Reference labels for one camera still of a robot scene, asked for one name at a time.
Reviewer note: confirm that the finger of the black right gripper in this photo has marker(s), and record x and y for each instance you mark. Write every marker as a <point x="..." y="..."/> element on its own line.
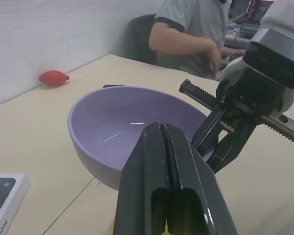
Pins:
<point x="208" y="129"/>
<point x="231" y="144"/>

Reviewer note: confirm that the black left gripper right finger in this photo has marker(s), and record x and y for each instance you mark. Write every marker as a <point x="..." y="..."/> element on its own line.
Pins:
<point x="193" y="186"/>

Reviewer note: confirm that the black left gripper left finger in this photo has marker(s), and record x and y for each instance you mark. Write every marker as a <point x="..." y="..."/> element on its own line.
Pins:
<point x="139" y="176"/>

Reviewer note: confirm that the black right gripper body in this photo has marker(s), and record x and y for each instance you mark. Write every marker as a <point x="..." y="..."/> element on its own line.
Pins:
<point x="254" y="98"/>

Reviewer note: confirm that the purple plastic bowl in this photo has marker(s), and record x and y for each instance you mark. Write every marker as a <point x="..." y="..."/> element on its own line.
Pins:
<point x="105" y="124"/>

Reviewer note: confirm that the person's bare hand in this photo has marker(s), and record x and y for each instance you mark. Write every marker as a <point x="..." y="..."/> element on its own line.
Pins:
<point x="214" y="62"/>

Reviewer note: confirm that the white background desk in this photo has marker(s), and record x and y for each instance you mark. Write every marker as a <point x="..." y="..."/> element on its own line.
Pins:
<point x="237" y="40"/>

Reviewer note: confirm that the colourful computer monitor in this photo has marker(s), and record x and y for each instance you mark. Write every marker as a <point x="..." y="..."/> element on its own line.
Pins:
<point x="257" y="11"/>

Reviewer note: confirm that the flat black object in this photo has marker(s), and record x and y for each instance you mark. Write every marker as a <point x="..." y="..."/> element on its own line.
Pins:
<point x="112" y="86"/>

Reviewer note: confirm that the person in grey t-shirt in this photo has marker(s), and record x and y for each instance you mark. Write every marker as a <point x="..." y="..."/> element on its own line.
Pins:
<point x="198" y="19"/>

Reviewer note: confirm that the black office chair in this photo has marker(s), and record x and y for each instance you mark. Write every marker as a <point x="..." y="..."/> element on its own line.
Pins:
<point x="139" y="39"/>

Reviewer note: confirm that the red rubber air blower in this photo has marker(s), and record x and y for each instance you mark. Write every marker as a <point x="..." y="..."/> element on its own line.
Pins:
<point x="52" y="77"/>

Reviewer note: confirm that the white phone box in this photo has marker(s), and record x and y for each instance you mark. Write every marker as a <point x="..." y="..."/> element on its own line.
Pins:
<point x="5" y="195"/>

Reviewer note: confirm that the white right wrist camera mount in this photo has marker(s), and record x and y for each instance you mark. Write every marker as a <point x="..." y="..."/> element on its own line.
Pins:
<point x="231" y="67"/>

